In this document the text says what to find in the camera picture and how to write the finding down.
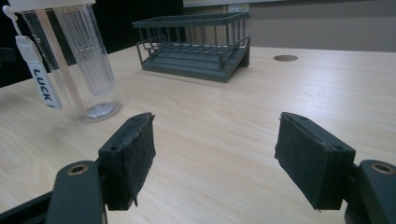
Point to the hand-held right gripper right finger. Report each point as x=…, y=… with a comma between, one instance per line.
x=311, y=161

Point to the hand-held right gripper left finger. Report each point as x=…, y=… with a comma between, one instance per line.
x=124, y=168

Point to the round brown table grommet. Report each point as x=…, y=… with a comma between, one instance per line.
x=285, y=58

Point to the dark grey dish rack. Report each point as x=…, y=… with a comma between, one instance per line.
x=193, y=59

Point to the clear plastic cup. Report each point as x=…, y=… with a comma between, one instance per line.
x=137, y=15

